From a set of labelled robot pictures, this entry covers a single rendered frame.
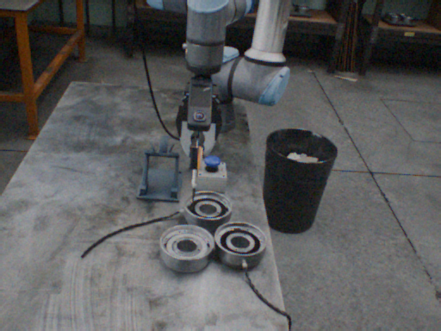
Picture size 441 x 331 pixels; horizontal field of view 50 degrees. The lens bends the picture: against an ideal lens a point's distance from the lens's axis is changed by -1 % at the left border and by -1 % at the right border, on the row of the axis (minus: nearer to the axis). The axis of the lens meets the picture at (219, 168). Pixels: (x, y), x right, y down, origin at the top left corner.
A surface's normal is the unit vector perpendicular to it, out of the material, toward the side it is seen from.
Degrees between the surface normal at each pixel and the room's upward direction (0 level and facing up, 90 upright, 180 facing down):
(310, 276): 0
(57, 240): 0
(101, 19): 90
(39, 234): 0
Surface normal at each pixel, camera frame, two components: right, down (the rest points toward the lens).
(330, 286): 0.09, -0.85
